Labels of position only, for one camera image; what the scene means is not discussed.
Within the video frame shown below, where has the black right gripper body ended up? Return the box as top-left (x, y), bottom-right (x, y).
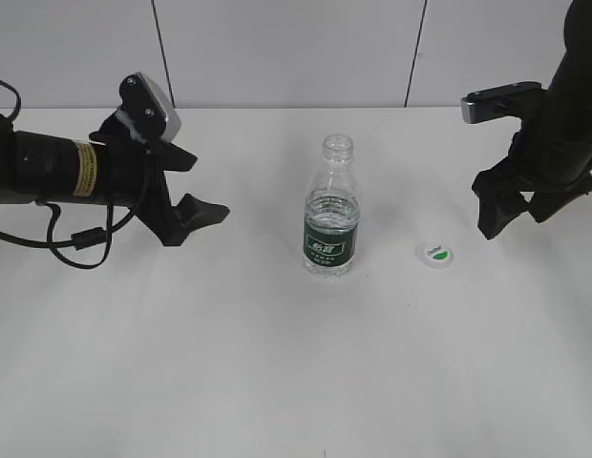
top-left (472, 131), bottom-right (592, 203)

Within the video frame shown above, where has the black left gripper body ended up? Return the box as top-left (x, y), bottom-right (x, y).
top-left (89, 114), bottom-right (187, 246)

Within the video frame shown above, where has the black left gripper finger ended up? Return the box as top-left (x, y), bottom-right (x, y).
top-left (174, 194), bottom-right (230, 229)
top-left (152, 140), bottom-right (198, 173)

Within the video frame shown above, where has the white green bottle cap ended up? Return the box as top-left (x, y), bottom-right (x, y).
top-left (414, 242), bottom-right (455, 270)

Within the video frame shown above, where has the clear Cestbon water bottle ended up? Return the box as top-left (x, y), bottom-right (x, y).
top-left (303, 134), bottom-right (361, 279)

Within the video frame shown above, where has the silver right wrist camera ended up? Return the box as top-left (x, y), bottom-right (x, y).
top-left (461, 81), bottom-right (546, 124)

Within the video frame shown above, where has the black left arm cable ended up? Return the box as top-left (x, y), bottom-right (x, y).
top-left (0, 75), bottom-right (152, 271)

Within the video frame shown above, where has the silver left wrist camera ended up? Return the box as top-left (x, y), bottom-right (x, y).
top-left (115, 72), bottom-right (181, 143)

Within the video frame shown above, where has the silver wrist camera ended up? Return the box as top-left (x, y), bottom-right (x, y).
top-left (115, 72), bottom-right (181, 143)
top-left (461, 81), bottom-right (546, 124)

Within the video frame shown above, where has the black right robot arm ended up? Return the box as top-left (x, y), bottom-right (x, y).
top-left (461, 1), bottom-right (592, 239)

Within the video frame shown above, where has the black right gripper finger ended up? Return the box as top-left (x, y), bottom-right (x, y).
top-left (529, 178), bottom-right (592, 223)
top-left (476, 190), bottom-right (529, 239)

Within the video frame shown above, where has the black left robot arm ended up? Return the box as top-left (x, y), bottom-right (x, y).
top-left (0, 114), bottom-right (229, 246)

